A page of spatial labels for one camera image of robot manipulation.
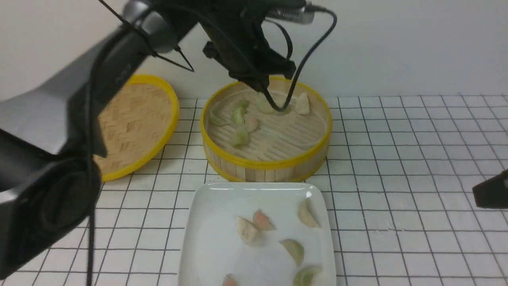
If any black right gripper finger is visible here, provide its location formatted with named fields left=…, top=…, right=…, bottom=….
left=472, top=170, right=508, bottom=209

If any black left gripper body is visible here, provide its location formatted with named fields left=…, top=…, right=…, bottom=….
left=190, top=0, right=297, bottom=92

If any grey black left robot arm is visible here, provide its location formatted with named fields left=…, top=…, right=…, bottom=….
left=1, top=0, right=307, bottom=280

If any white dumpling on plate right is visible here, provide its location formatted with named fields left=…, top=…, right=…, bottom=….
left=297, top=199, right=320, bottom=228

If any white dumpling on plate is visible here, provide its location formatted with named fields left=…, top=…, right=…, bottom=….
left=235, top=216, right=260, bottom=244
left=297, top=199, right=320, bottom=228

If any pink dumpling on plate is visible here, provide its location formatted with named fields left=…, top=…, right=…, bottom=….
left=252, top=209, right=276, bottom=231

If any green dumpling on plate middle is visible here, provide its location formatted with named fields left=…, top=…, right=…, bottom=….
left=278, top=239, right=305, bottom=267

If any green dumpling on plate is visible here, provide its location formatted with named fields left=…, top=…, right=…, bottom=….
left=293, top=266, right=321, bottom=286
left=278, top=239, right=305, bottom=267

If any white dumpling on plate left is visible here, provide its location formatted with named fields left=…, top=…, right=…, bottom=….
left=235, top=216, right=260, bottom=244

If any green dumpling on plate bottom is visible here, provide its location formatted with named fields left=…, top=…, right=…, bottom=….
left=293, top=266, right=321, bottom=286

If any white square plate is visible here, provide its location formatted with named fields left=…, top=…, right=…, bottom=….
left=178, top=182, right=337, bottom=286

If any green dumpling steamer centre left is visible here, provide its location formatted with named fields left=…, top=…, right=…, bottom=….
left=231, top=106, right=246, bottom=126

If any white dumpling in steamer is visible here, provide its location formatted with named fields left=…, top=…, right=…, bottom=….
left=294, top=92, right=310, bottom=115

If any green dumpling steamer front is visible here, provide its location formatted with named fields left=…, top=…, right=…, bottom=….
left=230, top=127, right=249, bottom=148

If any yellow rimmed bamboo steamer basket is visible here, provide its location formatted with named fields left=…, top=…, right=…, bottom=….
left=200, top=82, right=333, bottom=182

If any yellow rimmed bamboo steamer lid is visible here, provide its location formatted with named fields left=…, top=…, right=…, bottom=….
left=94, top=74, right=180, bottom=182

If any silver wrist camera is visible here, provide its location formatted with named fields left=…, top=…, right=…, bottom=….
left=266, top=5, right=315, bottom=24

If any black cable tie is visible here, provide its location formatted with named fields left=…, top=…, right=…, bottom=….
left=99, top=0, right=195, bottom=73

